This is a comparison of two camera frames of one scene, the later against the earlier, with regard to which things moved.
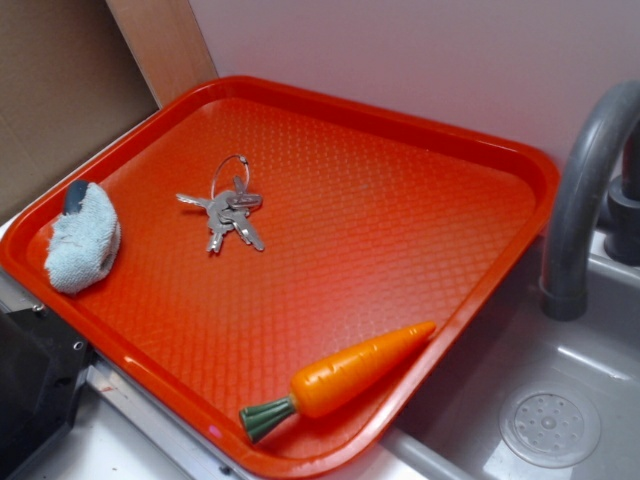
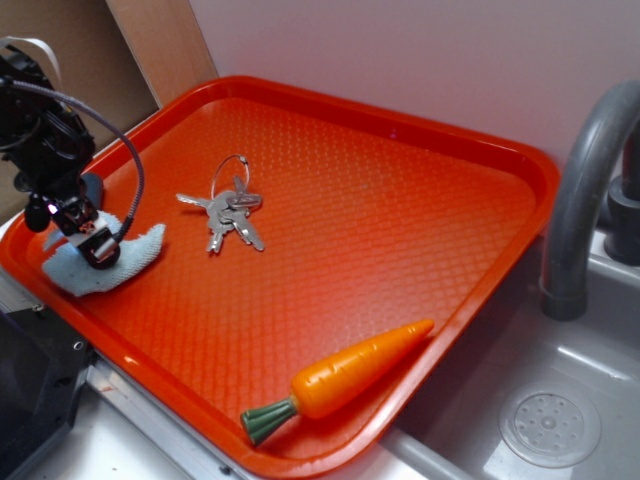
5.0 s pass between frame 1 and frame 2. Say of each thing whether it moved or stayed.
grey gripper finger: moved
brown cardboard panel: stayed
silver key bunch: stayed
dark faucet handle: stayed
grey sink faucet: stayed
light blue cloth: moved
